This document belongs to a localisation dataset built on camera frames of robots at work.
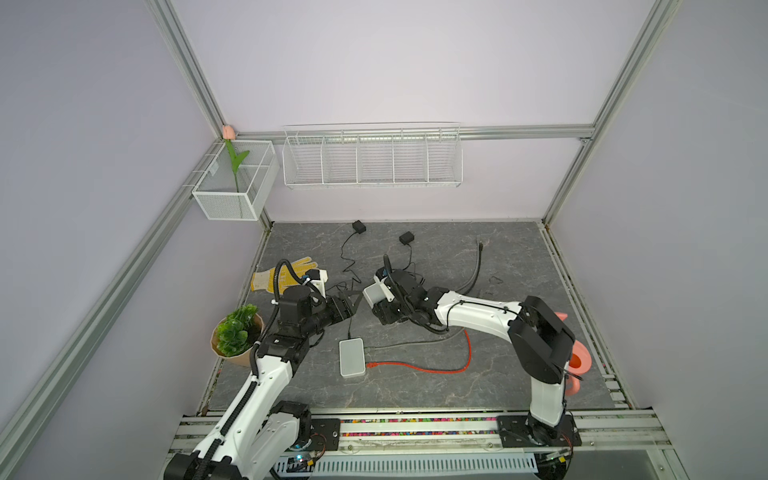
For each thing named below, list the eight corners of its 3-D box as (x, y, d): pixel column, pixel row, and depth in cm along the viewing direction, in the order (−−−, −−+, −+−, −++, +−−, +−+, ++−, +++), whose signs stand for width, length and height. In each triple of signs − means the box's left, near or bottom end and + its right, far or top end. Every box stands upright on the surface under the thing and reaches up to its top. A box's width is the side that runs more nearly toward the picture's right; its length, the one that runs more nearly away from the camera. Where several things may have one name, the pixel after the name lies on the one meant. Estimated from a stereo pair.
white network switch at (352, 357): (341, 378, 85) (339, 375, 83) (340, 343, 91) (339, 340, 89) (366, 374, 85) (365, 371, 83) (363, 340, 92) (363, 336, 90)
